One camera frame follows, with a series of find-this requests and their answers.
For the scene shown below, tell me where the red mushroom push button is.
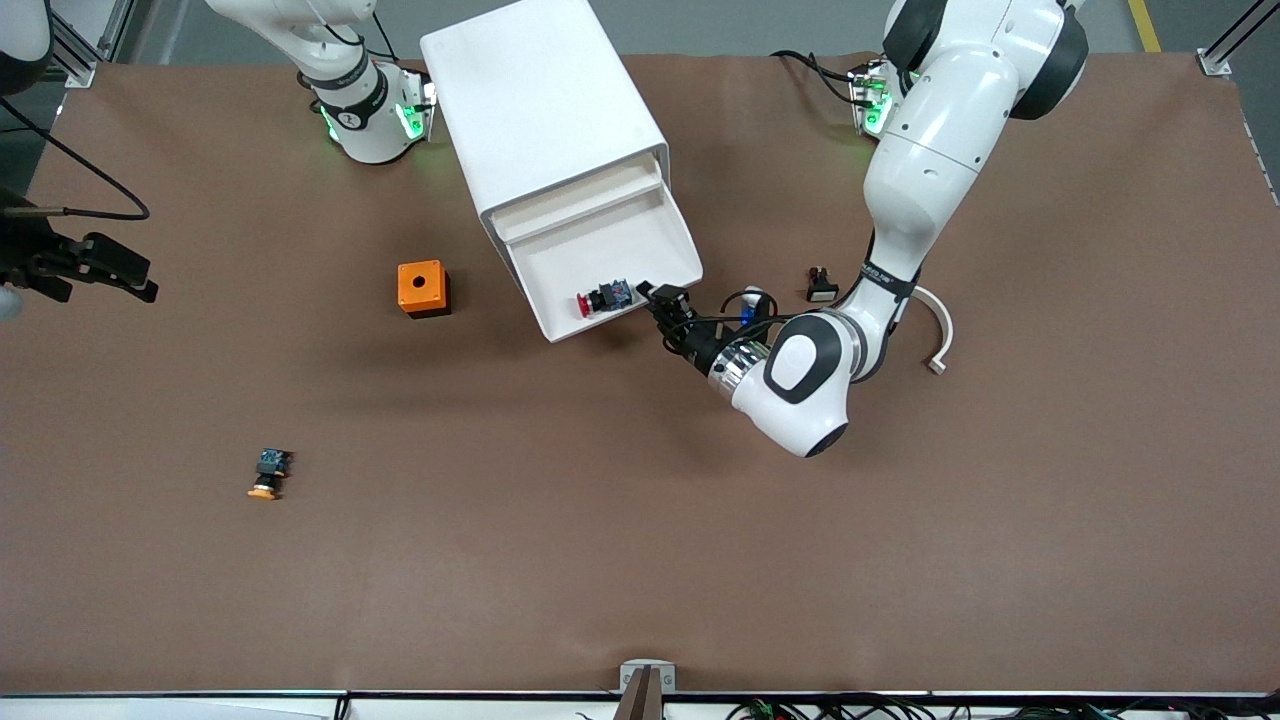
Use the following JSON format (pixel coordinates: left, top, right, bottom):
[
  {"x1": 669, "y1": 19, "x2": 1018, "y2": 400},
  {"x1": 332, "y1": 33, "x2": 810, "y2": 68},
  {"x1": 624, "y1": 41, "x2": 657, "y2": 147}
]
[{"x1": 576, "y1": 278, "x2": 637, "y2": 319}]

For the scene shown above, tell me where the white plastic drawer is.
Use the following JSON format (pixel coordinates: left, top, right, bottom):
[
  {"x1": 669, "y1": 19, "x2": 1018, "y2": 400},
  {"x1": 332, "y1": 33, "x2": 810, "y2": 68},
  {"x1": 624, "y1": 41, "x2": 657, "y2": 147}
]
[
  {"x1": 490, "y1": 160, "x2": 668, "y2": 244},
  {"x1": 503, "y1": 185, "x2": 704, "y2": 344}
]

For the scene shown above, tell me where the orange button box with hole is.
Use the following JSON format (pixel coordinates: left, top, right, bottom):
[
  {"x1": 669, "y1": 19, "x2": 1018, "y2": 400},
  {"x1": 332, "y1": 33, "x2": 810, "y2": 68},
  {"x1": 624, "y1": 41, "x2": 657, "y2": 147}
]
[{"x1": 397, "y1": 260, "x2": 452, "y2": 320}]

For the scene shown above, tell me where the white drawer cabinet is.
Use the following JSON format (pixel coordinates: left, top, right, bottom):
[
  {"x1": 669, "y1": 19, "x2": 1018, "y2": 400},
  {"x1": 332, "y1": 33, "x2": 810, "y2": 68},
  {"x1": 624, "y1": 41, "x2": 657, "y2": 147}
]
[{"x1": 420, "y1": 0, "x2": 673, "y2": 301}]

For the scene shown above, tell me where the orange mushroom push button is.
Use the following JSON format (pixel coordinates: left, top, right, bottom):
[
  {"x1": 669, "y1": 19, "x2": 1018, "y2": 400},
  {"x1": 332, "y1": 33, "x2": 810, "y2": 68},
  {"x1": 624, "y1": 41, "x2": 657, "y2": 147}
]
[{"x1": 247, "y1": 448, "x2": 294, "y2": 501}]

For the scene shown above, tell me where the green-lit left base connector plate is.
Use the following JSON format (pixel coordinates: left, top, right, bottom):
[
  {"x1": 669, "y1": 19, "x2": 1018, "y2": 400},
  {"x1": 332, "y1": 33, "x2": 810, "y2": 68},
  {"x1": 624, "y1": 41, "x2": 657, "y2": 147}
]
[{"x1": 848, "y1": 58, "x2": 893, "y2": 136}]

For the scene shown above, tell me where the green-lit base connector plate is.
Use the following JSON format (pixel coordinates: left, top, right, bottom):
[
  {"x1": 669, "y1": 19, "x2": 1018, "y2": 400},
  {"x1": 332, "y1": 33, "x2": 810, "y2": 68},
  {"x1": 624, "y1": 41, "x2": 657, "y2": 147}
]
[
  {"x1": 395, "y1": 65, "x2": 438, "y2": 143},
  {"x1": 848, "y1": 58, "x2": 893, "y2": 136}
]

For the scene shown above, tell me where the green-lit right base connector plate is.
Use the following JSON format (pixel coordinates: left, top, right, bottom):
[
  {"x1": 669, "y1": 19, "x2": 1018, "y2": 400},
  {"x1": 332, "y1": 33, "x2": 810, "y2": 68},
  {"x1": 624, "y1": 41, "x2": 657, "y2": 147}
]
[{"x1": 395, "y1": 65, "x2": 438, "y2": 143}]

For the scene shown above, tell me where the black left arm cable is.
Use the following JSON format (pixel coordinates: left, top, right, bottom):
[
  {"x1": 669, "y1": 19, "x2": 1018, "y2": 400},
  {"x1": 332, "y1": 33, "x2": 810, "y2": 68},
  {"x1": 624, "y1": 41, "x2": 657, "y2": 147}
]
[{"x1": 690, "y1": 288, "x2": 791, "y2": 346}]

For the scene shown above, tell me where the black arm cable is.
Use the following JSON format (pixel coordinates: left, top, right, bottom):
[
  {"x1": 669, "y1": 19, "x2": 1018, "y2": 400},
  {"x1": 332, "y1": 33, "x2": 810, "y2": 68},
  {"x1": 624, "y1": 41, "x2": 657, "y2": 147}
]
[
  {"x1": 690, "y1": 288, "x2": 791, "y2": 346},
  {"x1": 0, "y1": 98, "x2": 151, "y2": 221}
]

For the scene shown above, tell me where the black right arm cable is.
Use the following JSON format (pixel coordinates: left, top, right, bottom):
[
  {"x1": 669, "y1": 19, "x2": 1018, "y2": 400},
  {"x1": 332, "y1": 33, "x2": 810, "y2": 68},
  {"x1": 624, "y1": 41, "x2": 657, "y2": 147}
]
[{"x1": 0, "y1": 98, "x2": 151, "y2": 221}]

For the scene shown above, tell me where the aluminium frame profile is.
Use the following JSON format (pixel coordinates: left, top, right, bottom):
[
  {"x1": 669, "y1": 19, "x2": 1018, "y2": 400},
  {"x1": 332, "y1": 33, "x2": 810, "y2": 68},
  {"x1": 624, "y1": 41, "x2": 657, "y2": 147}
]
[
  {"x1": 1197, "y1": 0, "x2": 1280, "y2": 79},
  {"x1": 50, "y1": 0, "x2": 136, "y2": 89}
]

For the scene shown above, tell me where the white curved plastic bracket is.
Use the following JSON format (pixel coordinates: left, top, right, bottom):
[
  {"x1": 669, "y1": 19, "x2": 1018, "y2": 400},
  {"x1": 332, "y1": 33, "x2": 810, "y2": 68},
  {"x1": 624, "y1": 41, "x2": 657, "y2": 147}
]
[{"x1": 905, "y1": 287, "x2": 955, "y2": 376}]

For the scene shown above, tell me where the black left base cable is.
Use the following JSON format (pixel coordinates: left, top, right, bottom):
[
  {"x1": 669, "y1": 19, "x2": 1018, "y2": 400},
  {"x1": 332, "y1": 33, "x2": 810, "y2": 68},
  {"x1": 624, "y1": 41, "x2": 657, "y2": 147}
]
[{"x1": 770, "y1": 48, "x2": 861, "y2": 101}]

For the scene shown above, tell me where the black base cable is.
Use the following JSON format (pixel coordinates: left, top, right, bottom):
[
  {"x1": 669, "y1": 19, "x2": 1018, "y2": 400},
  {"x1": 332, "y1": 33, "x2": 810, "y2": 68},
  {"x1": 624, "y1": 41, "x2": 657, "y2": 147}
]
[
  {"x1": 770, "y1": 48, "x2": 861, "y2": 101},
  {"x1": 318, "y1": 0, "x2": 401, "y2": 63}
]

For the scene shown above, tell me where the grey metal mount bracket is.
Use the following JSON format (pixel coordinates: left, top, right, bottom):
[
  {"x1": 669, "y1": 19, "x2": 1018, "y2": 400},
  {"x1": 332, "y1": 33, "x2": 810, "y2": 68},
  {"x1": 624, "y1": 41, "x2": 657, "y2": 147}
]
[{"x1": 618, "y1": 658, "x2": 677, "y2": 696}]

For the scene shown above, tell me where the black right base cable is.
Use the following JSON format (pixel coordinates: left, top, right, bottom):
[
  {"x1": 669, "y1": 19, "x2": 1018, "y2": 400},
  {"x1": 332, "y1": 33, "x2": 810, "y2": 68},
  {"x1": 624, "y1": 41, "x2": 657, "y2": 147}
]
[{"x1": 318, "y1": 0, "x2": 401, "y2": 63}]

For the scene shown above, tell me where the brown camera pole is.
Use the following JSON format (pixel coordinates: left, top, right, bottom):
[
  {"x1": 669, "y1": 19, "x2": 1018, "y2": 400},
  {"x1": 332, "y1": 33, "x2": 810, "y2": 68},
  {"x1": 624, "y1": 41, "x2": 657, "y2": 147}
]
[{"x1": 612, "y1": 666, "x2": 663, "y2": 720}]

